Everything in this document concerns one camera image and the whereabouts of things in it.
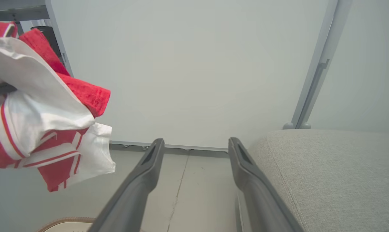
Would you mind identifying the grey metal frame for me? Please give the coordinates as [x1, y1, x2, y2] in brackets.
[0, 0, 50, 21]

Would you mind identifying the grey fabric sofa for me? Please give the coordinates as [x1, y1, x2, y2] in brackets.
[236, 129, 389, 232]

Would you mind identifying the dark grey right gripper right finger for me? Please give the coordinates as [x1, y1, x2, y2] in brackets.
[228, 137, 306, 232]

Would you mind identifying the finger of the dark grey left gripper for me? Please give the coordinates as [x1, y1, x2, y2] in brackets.
[0, 83, 17, 99]

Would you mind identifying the white perforated laundry basket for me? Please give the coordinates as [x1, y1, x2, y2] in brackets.
[36, 217, 96, 232]

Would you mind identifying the red white striped shirt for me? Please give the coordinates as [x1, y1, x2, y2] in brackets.
[0, 22, 116, 192]

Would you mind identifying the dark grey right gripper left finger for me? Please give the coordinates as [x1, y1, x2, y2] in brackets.
[86, 138, 165, 232]

